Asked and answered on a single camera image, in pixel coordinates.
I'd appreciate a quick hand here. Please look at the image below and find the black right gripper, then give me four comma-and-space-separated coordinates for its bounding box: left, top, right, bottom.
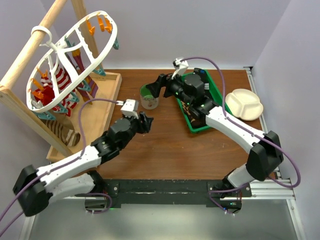
146, 69, 193, 106

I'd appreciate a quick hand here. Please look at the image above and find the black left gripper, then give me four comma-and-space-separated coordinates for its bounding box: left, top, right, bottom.
119, 111, 153, 150

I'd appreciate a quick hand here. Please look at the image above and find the maroon purple sock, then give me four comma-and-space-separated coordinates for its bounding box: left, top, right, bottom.
67, 48, 100, 100

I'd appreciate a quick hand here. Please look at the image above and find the black blue logo sock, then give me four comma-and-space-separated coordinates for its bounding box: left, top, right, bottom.
193, 67, 210, 95

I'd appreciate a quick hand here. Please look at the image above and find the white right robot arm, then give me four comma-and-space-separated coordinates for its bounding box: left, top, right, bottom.
146, 73, 284, 197

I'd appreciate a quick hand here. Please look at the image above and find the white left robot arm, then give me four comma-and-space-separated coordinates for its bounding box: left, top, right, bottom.
13, 112, 153, 217

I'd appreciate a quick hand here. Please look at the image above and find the white oval sock hanger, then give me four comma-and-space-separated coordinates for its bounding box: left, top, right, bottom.
25, 10, 119, 113

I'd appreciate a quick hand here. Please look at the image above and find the green ceramic mug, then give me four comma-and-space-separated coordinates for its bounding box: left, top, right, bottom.
139, 84, 159, 110

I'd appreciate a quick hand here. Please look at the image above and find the green plastic tray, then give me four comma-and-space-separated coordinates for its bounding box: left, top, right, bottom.
177, 69, 223, 134

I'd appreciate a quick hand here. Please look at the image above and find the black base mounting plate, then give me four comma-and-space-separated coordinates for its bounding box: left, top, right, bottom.
102, 179, 252, 212

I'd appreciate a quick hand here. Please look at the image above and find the cream divided plate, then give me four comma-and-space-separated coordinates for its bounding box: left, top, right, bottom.
225, 88, 264, 121

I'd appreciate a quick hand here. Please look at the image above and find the red white striped sock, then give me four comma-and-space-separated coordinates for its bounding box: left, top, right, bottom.
32, 62, 80, 118

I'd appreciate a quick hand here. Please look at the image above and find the wooden drying rack frame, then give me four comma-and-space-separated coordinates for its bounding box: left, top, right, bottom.
0, 0, 122, 162

